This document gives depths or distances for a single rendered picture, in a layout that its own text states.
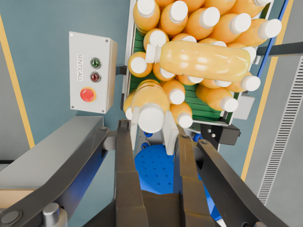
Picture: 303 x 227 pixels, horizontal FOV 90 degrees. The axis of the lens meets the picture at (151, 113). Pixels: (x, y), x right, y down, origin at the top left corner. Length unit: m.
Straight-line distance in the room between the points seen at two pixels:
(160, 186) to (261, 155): 1.91
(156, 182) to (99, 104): 0.27
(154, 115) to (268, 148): 2.11
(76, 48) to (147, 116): 0.30
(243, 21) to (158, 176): 0.45
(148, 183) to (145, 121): 0.27
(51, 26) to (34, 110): 0.84
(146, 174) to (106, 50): 0.36
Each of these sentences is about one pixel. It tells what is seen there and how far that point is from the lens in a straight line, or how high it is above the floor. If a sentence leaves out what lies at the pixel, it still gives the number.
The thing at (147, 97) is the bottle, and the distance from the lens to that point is 0.24.
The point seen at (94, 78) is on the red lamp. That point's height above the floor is 1.11.
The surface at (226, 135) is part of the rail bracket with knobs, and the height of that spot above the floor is 1.00.
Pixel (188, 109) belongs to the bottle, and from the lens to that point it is 0.47.
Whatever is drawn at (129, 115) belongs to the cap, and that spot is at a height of 1.12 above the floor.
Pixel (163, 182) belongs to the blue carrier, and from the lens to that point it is 0.47.
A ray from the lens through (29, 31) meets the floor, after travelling 1.85.
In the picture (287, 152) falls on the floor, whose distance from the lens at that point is 2.45.
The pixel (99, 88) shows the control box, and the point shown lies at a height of 1.10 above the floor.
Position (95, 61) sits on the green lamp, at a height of 1.11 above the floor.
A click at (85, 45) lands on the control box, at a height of 1.10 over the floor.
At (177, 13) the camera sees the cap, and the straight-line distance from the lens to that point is 0.41.
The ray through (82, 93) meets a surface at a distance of 0.45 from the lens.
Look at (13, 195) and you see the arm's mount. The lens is 0.93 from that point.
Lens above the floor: 1.51
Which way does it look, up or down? 71 degrees down
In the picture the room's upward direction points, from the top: 177 degrees clockwise
